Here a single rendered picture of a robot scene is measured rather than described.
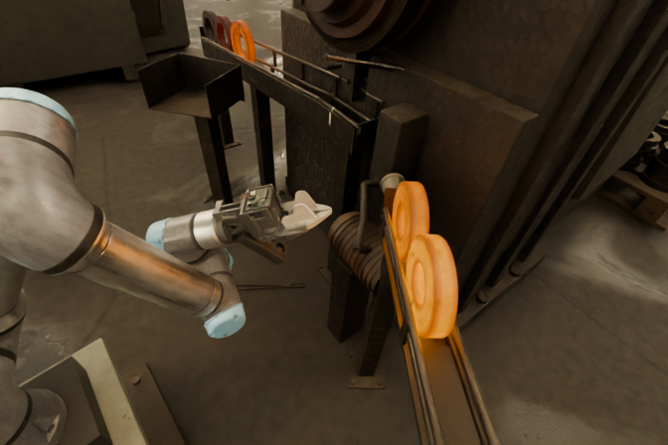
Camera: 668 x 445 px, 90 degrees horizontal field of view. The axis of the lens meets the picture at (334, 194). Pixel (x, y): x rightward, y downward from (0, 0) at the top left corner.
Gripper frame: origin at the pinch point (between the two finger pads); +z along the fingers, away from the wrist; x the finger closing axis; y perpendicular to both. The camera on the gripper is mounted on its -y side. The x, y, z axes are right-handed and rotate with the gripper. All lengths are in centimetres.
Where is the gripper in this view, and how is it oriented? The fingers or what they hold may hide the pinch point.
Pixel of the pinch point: (326, 214)
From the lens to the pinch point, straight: 64.1
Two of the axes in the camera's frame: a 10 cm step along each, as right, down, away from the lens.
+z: 9.7, -2.0, -1.6
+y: -2.5, -7.3, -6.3
